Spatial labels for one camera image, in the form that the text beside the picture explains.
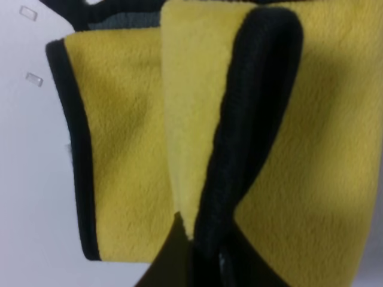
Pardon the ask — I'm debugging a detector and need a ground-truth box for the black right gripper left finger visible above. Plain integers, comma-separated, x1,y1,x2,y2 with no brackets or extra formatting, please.
136,212,193,287

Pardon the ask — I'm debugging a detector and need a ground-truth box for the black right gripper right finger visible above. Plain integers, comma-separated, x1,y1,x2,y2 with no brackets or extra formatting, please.
218,214,288,287

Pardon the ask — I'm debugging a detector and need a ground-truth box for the yellow microfiber towel black trim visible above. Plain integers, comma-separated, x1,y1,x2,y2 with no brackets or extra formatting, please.
45,1,382,286

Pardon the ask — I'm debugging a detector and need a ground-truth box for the small clear tape piece lower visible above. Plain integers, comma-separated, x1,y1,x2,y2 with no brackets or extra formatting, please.
26,72,44,87

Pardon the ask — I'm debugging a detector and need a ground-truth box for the small clear tape piece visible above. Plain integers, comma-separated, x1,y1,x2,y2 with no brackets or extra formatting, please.
26,72,44,87
19,5,38,22

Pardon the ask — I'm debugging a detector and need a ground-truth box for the small clear tape piece upper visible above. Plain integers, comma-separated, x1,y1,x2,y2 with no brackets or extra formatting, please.
19,5,38,22

